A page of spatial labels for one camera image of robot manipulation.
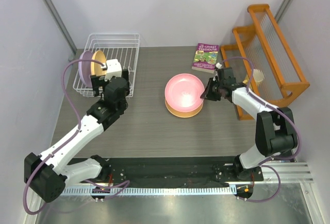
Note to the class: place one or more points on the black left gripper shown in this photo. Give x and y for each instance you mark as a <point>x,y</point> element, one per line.
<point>97,82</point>

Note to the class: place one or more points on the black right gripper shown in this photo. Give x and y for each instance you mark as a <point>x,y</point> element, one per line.
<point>208,95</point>

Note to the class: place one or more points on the pink plate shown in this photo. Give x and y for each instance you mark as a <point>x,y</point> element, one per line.
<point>183,92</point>

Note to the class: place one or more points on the yellow plate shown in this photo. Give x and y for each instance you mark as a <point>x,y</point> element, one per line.
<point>182,114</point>

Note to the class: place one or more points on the lilac plate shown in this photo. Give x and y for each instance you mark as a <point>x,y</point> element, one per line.
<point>84,68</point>

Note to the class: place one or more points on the orange plate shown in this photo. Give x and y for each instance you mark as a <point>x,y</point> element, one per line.
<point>99,59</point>

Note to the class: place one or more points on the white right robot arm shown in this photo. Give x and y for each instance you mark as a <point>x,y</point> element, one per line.
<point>275,132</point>

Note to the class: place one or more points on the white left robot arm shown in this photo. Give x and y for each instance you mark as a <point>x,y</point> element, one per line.
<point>50,172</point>

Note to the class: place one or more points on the orange wooden shelf rack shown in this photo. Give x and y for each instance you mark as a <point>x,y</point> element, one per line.
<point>262,45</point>

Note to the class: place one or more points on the purple paperback book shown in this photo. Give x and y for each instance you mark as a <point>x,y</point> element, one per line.
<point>205,57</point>

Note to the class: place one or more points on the pale yellow mug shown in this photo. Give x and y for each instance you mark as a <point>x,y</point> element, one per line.
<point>257,75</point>

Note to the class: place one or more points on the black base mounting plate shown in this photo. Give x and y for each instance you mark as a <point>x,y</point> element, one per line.
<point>178,172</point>

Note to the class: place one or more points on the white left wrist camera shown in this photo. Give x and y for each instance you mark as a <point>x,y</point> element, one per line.
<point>113,69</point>

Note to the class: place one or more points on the white wire dish rack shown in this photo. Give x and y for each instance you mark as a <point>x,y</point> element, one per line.
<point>121,46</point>

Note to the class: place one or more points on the slotted cable duct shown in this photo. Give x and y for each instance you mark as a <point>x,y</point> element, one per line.
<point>89,190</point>

